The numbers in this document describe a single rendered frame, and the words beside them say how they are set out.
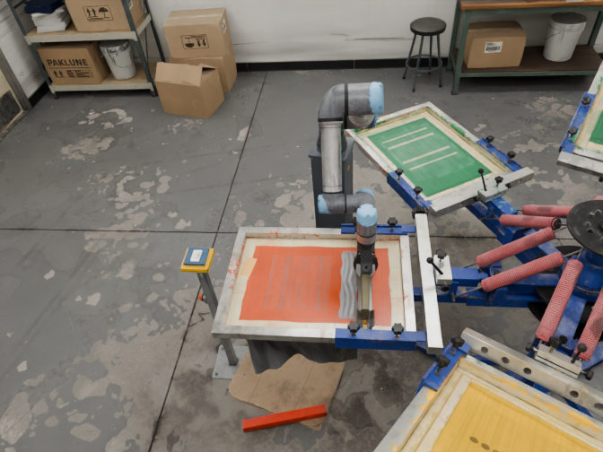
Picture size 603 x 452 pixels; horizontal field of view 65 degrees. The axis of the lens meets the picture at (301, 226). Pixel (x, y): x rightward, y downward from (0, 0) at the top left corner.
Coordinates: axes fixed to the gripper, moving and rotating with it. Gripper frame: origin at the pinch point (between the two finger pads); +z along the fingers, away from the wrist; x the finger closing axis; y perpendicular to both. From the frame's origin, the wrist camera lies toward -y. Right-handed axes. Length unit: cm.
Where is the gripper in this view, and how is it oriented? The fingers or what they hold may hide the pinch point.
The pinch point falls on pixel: (365, 275)
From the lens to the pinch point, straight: 199.9
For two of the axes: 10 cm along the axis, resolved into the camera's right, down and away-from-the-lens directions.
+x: -9.9, -0.2, 1.2
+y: 1.0, -7.0, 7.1
